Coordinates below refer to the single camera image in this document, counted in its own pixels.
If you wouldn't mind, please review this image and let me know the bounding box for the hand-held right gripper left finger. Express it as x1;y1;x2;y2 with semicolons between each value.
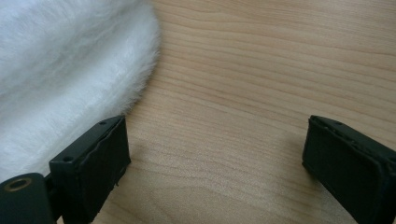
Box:
49;115;132;224

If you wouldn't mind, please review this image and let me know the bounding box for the white fluffy fur mat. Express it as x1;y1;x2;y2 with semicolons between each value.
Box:
0;0;162;184

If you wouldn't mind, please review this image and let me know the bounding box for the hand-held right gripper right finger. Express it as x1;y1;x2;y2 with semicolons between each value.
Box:
301;115;396;224

